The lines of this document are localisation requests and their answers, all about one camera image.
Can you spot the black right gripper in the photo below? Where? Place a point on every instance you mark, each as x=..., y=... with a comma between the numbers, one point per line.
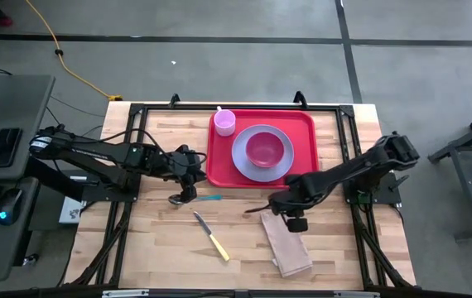
x=296, y=207

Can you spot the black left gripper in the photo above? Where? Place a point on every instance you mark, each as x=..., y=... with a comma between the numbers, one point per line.
x=178, y=169

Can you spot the beige cloth napkin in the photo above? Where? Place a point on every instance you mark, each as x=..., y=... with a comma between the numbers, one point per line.
x=287, y=252

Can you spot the lavender round plate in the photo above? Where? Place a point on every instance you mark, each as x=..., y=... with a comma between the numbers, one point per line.
x=261, y=176

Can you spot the pink plastic cup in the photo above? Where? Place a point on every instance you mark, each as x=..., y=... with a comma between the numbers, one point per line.
x=224, y=124

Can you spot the magenta plastic bowl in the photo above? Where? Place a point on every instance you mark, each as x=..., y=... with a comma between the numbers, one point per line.
x=265, y=149

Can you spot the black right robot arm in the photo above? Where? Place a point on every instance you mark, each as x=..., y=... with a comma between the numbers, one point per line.
x=343, y=171

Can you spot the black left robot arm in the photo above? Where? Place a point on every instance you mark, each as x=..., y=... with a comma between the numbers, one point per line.
x=95, y=155

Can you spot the red plastic tray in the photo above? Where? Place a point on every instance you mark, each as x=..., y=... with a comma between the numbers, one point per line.
x=219, y=165

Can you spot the white printed box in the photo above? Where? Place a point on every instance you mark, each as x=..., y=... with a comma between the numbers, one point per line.
x=70, y=211

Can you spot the shiny desk caster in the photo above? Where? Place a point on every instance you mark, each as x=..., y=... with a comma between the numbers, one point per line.
x=31, y=260

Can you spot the black computer mouse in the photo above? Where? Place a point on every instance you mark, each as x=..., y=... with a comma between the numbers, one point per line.
x=9, y=205

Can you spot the black smartphone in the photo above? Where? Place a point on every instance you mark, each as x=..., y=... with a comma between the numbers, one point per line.
x=5, y=147

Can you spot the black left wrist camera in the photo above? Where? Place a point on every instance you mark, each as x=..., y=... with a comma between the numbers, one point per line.
x=194, y=155

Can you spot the black aluminium table frame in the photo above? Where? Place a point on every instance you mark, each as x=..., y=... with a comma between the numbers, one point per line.
x=170, y=107

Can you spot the silver metal bracket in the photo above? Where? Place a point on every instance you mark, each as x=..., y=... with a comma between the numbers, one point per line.
x=124, y=294
x=356, y=294

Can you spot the black frame clamp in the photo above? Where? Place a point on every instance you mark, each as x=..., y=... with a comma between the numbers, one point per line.
x=300, y=99
x=174, y=100

